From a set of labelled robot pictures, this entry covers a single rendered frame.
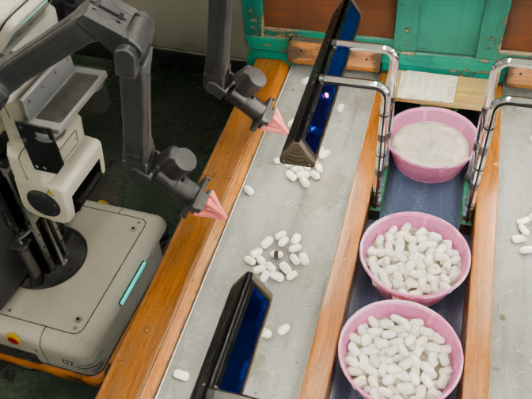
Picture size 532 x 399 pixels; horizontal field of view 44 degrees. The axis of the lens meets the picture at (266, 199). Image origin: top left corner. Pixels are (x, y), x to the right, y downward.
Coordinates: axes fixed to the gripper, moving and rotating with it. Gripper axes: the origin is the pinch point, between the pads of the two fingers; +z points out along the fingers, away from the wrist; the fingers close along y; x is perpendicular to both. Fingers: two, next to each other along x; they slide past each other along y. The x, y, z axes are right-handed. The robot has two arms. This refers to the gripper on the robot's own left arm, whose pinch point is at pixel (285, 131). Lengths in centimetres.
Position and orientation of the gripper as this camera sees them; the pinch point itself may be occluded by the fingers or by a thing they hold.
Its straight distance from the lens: 187.4
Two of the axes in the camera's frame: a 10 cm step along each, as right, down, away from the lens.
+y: 2.6, -7.2, 6.5
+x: -5.8, 4.2, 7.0
